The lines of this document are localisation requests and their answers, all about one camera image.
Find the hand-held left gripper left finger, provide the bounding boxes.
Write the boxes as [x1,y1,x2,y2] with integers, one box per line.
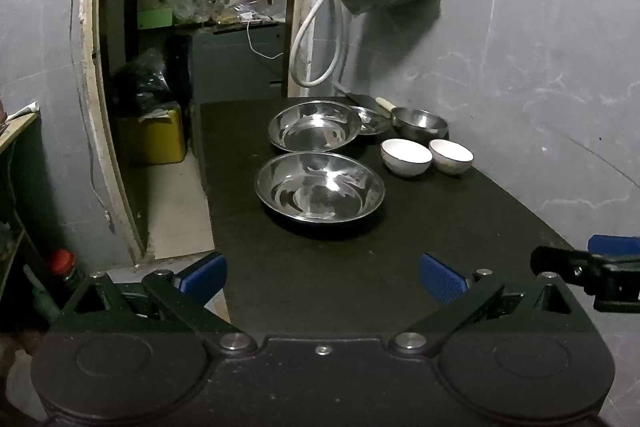
[48,251,257,355]

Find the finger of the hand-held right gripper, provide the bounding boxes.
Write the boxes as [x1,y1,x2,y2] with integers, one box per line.
[530,245,640,314]
[588,234,640,258]

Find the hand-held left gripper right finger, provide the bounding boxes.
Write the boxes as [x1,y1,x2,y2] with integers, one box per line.
[390,252,601,355]

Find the white red-rimmed bowl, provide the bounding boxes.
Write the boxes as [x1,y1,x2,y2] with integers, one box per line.
[428,139,474,175]
[381,138,433,178]

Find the steel bowl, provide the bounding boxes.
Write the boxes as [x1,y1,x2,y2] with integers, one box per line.
[390,107,449,142]

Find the small steel plate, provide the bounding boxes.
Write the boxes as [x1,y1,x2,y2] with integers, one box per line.
[347,105,392,136]

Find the red-capped bottle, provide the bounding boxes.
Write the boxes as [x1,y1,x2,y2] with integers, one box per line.
[46,249,83,298]

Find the yellow container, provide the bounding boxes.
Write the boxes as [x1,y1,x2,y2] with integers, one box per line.
[117,102,187,166]

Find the grey metal plate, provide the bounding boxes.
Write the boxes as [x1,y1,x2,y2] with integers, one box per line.
[345,92,397,114]

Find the black plastic bag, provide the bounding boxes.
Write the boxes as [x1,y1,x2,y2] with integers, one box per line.
[111,48,168,112]

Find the dark grey cabinet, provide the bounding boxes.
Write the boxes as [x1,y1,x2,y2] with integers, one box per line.
[190,27,291,104]

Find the rolled white paper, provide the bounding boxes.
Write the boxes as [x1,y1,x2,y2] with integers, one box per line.
[5,103,40,122]

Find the green box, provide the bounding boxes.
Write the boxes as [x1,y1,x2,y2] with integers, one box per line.
[137,7,176,30]

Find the black wall wire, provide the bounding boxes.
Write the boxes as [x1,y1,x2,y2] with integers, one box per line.
[69,0,112,220]

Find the thin white cable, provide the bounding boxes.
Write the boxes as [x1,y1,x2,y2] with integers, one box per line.
[245,21,286,60]

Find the wooden door frame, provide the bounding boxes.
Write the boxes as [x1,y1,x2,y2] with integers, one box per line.
[79,0,326,264]

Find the white hose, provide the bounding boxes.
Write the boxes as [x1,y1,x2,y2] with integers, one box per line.
[289,0,347,88]

